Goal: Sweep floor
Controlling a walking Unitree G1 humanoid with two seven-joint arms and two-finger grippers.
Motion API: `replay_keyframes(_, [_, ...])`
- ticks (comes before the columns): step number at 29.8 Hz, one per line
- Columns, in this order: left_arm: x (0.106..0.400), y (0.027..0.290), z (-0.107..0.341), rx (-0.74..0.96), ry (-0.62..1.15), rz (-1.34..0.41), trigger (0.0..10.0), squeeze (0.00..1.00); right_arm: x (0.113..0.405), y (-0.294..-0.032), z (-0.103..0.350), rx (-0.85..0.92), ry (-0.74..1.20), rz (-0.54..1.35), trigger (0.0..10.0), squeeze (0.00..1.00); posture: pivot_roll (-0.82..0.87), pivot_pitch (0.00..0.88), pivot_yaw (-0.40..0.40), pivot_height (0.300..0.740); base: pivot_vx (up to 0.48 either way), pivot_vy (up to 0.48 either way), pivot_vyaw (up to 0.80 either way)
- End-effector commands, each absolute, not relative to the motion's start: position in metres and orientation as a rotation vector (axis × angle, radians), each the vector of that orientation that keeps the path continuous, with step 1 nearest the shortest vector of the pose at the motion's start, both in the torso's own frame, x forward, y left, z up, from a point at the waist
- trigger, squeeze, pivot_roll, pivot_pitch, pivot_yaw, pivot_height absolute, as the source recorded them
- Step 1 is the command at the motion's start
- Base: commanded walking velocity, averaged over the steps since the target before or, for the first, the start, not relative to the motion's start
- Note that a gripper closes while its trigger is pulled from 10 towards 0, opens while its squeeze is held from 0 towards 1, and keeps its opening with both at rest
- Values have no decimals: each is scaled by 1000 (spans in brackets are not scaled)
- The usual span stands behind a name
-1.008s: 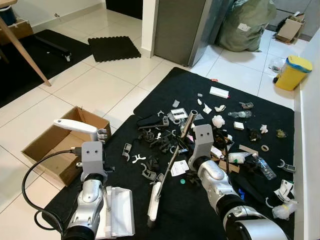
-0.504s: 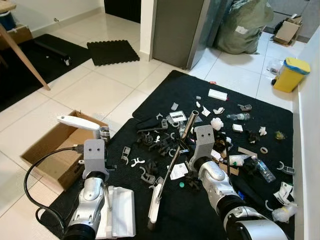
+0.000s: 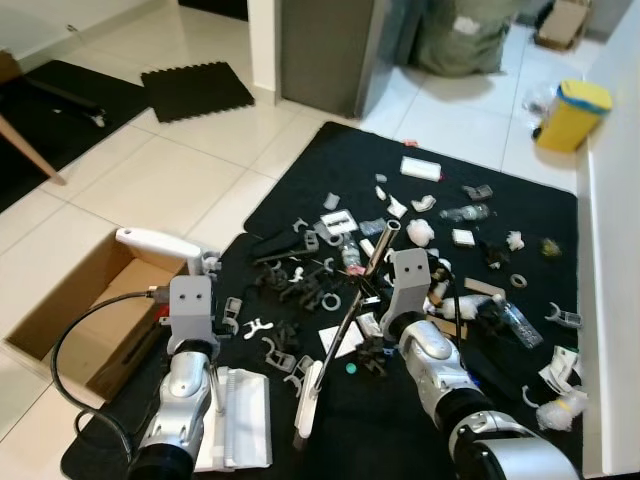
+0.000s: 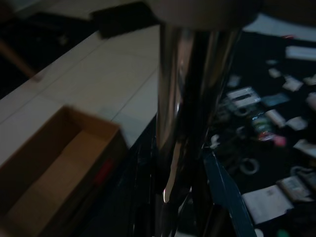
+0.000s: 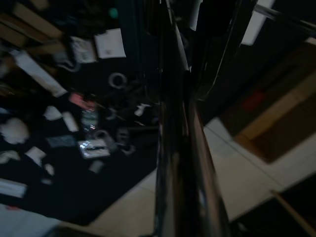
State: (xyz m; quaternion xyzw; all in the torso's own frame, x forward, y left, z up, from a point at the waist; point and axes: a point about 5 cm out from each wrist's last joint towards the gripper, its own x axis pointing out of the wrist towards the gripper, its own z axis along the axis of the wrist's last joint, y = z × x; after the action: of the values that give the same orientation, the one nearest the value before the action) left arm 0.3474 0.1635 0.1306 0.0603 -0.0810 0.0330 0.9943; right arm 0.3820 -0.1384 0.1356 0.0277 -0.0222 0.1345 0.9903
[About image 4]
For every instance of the black rug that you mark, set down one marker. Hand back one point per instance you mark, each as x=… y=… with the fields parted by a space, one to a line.
x=259 y=74
x=49 y=32

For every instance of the clear bag of blue beads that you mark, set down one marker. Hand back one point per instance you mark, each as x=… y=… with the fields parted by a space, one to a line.
x=274 y=99

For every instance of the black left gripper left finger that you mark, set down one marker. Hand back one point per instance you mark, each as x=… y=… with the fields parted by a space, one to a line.
x=140 y=197

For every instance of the pink packet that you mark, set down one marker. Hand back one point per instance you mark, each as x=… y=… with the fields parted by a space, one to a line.
x=280 y=142

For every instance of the red wrapper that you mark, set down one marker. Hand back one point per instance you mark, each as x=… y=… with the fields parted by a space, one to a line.
x=288 y=37

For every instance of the small white box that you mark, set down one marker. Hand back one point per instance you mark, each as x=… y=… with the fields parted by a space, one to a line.
x=275 y=118

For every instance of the wooden chair leg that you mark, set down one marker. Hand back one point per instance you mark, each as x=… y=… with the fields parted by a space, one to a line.
x=17 y=59

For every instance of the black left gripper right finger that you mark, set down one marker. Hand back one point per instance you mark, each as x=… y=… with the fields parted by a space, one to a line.
x=222 y=197

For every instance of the long white box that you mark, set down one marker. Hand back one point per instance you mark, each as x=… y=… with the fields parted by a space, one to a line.
x=301 y=52

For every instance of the white printed booklet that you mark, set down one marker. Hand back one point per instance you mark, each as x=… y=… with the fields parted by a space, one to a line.
x=266 y=202

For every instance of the beige tape roll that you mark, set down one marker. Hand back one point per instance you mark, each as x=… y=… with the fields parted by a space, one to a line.
x=235 y=112
x=240 y=166

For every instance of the small grey block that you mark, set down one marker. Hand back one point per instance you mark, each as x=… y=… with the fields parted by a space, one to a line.
x=271 y=62

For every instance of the folded white paper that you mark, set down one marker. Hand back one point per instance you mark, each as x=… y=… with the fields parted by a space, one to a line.
x=292 y=84

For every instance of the white crumpled paper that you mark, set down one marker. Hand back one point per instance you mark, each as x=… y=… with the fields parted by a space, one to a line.
x=297 y=123
x=275 y=73

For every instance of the beige crumpled paper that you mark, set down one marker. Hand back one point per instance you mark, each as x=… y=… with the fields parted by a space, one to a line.
x=310 y=80

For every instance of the white packaging tray black insert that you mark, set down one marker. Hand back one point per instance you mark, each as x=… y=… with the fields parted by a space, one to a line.
x=254 y=101

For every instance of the white printed box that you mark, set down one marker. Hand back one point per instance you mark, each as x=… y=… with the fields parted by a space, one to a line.
x=293 y=188

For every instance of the black foam mat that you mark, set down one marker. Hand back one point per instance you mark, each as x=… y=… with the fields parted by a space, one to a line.
x=118 y=22

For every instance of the open brown cardboard box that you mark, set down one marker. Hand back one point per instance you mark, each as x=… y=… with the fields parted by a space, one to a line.
x=61 y=160

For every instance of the green plastic bottle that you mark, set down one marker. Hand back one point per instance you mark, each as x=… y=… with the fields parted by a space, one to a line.
x=261 y=126

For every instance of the white crumpled plastic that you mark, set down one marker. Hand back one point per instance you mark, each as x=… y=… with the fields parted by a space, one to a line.
x=311 y=101

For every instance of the printed paper card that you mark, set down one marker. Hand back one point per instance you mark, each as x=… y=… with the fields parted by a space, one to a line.
x=306 y=148

